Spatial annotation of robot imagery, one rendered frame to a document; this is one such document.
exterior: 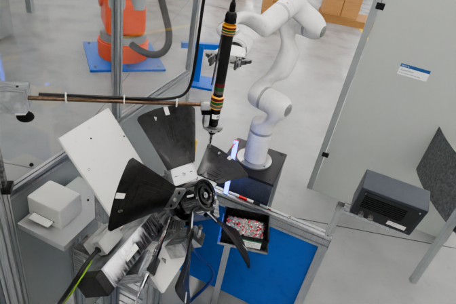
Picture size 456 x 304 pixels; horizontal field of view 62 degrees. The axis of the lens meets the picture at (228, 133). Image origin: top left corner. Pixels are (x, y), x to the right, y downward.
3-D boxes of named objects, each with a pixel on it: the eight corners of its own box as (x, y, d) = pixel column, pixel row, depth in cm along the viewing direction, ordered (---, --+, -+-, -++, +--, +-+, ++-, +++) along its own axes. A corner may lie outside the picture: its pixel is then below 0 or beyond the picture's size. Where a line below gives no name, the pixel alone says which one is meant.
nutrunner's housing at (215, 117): (207, 136, 132) (228, 3, 108) (205, 130, 135) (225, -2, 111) (218, 136, 133) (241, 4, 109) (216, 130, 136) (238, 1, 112)
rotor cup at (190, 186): (181, 229, 138) (209, 223, 131) (161, 196, 134) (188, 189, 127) (199, 205, 150) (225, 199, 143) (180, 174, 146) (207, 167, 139)
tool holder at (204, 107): (198, 133, 128) (202, 108, 123) (195, 121, 134) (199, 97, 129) (224, 133, 131) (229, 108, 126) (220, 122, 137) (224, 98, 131)
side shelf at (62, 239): (17, 228, 158) (17, 222, 156) (78, 180, 187) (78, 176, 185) (64, 252, 152) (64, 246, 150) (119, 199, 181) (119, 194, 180)
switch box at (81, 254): (75, 281, 165) (72, 248, 153) (89, 267, 172) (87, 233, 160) (104, 297, 161) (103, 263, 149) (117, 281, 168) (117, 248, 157)
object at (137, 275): (121, 284, 130) (111, 276, 127) (132, 260, 136) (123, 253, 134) (148, 282, 123) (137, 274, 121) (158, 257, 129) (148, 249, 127)
